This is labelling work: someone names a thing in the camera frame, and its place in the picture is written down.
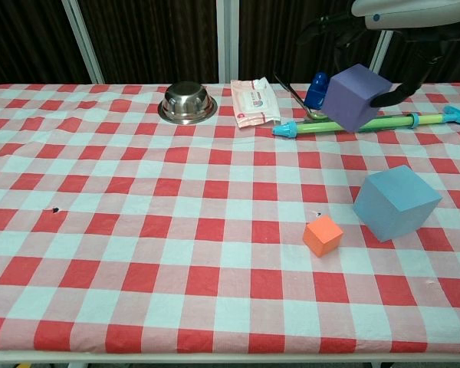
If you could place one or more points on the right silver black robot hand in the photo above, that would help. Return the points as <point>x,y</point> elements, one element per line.
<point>406,15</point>

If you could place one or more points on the purple foam cube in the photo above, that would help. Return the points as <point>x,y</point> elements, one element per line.
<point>349,99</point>

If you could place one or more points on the small orange foam cube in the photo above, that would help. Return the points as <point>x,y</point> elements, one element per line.
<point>322,235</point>

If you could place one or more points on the dark brown curtain panel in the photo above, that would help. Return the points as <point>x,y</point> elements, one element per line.
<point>27,38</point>
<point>153,38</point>
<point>272,38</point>
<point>452,65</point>

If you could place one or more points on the dark blue toy brick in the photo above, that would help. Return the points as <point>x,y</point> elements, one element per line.
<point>315,92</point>

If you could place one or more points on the metal spoon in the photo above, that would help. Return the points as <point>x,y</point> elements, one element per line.
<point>291,94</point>

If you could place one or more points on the green and teal toy pump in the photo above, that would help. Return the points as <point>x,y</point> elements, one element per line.
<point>310,127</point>

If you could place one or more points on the pink white wet wipes pack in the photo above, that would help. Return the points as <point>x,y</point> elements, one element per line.
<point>255,103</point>

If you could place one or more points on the large blue foam cube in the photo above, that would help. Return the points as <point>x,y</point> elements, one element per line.
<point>395,203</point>

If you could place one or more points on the upturned stainless steel bowl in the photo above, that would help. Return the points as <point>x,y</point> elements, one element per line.
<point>186,101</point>

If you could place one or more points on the red white checkered tablecloth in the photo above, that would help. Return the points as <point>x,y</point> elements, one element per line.
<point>157,230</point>

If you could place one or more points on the white partition frame post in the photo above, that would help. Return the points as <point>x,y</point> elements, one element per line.
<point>227,38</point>
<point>84,42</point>
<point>381,50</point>

